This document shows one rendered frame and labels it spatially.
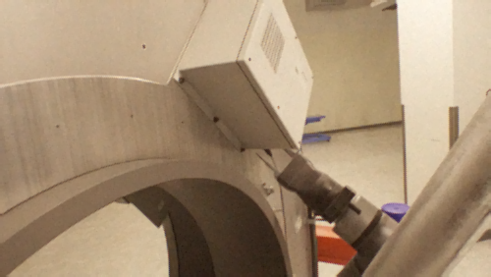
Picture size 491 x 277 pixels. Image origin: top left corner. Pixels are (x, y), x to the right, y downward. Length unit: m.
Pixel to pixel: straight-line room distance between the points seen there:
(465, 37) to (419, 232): 2.96
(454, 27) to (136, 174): 3.10
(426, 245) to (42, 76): 0.49
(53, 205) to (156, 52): 0.26
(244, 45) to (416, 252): 0.36
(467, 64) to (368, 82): 7.58
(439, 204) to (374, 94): 10.48
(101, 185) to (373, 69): 10.68
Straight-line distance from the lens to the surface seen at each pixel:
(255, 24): 0.49
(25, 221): 0.33
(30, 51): 0.39
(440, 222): 0.48
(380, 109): 11.06
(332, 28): 10.41
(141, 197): 0.88
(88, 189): 0.35
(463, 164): 0.47
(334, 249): 1.53
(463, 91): 3.35
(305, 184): 0.65
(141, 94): 0.46
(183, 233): 1.10
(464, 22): 3.38
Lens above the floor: 1.64
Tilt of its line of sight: 9 degrees down
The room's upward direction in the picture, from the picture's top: 6 degrees counter-clockwise
